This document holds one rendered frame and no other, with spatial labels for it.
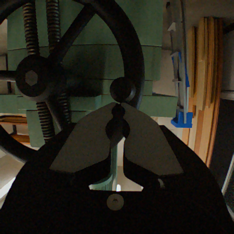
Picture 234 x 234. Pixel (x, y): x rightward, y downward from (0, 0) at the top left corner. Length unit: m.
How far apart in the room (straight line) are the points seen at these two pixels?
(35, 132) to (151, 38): 0.36
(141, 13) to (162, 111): 0.26
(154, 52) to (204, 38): 1.48
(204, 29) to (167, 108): 1.54
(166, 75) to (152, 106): 2.64
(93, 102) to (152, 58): 0.20
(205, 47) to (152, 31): 1.43
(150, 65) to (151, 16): 0.13
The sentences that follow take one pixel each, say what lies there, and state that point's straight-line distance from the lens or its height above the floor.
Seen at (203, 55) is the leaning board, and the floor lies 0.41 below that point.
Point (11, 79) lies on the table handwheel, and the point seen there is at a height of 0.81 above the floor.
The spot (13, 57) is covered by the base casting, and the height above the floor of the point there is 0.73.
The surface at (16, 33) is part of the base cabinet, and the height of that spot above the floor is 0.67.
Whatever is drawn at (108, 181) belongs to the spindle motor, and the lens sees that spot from 0.62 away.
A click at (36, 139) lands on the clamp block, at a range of 0.34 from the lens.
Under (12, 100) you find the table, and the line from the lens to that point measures 0.49.
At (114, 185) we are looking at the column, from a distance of 0.93.
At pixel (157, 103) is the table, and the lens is 0.38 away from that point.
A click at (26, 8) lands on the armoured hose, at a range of 0.32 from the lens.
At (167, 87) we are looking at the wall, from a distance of 3.00.
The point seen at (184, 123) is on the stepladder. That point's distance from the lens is 1.28.
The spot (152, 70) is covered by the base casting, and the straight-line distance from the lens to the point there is 0.37.
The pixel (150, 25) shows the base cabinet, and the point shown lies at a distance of 0.40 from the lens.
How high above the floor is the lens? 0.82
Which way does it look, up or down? 13 degrees up
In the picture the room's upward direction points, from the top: 179 degrees counter-clockwise
